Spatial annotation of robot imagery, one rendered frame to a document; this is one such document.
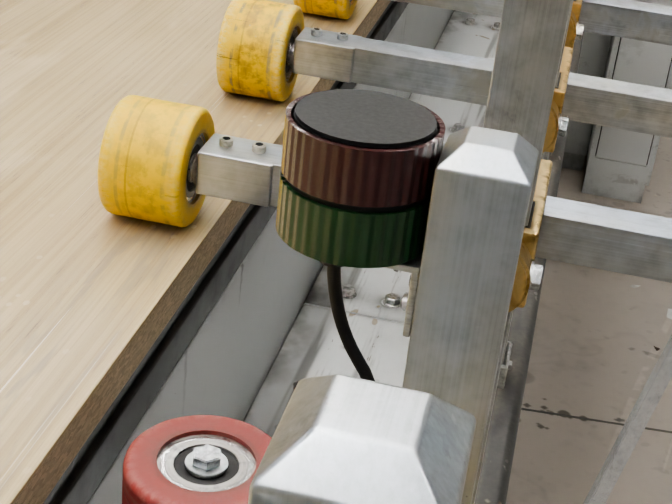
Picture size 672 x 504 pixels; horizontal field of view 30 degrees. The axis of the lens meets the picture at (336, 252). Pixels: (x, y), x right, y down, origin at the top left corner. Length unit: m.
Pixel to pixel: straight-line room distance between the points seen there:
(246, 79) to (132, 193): 0.25
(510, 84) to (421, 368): 0.25
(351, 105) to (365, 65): 0.55
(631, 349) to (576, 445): 0.38
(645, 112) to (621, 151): 2.18
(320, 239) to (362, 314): 0.85
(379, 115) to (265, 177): 0.33
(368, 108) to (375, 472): 0.28
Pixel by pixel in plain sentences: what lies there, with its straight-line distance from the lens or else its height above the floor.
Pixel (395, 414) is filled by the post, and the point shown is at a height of 1.16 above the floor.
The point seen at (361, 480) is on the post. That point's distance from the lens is 0.21.
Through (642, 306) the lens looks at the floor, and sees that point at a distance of 2.76.
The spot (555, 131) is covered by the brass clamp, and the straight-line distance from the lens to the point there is 0.95.
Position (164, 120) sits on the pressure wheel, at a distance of 0.81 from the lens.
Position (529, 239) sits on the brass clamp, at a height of 0.97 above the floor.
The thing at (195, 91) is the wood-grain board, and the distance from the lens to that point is 1.07.
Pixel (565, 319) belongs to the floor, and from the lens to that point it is 2.65.
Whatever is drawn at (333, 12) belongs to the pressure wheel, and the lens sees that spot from 1.27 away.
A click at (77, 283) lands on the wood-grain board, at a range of 0.77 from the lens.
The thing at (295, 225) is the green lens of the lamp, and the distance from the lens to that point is 0.47.
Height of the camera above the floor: 1.28
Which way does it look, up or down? 28 degrees down
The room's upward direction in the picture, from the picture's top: 7 degrees clockwise
